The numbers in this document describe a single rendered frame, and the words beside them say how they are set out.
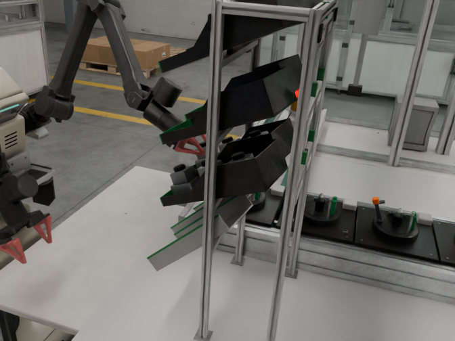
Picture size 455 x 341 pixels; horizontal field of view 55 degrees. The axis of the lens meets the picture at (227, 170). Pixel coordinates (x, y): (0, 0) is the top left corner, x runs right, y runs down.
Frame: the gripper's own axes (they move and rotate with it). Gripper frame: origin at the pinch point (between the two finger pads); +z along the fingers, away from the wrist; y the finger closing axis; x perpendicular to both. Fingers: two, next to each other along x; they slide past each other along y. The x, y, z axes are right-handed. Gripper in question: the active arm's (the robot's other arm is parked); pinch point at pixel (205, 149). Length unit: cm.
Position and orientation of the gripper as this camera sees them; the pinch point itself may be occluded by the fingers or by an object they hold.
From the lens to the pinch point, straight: 120.4
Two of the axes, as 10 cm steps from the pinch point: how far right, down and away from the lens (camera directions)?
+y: 3.9, -3.7, 8.4
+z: 8.0, 5.8, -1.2
